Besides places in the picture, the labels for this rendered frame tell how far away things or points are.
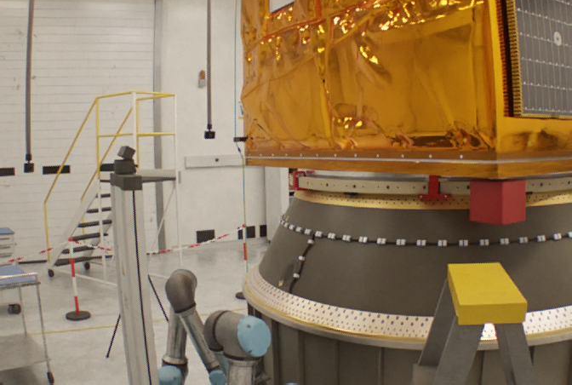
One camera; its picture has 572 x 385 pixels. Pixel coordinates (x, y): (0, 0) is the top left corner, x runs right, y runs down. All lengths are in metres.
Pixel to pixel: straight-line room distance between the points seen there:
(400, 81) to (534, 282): 0.91
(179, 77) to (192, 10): 1.30
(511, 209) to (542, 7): 0.70
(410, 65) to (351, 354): 1.09
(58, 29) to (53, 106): 1.35
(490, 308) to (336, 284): 1.09
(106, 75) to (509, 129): 8.41
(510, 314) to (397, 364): 0.92
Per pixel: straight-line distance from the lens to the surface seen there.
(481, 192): 1.81
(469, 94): 1.73
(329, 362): 2.18
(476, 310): 1.17
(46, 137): 9.40
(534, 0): 1.90
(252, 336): 1.60
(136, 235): 1.69
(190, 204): 10.04
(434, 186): 2.06
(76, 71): 9.54
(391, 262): 2.08
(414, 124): 1.92
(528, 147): 1.84
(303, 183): 2.49
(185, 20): 10.25
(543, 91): 1.85
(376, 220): 2.16
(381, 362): 2.04
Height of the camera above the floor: 1.86
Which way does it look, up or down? 2 degrees down
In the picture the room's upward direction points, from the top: 1 degrees counter-clockwise
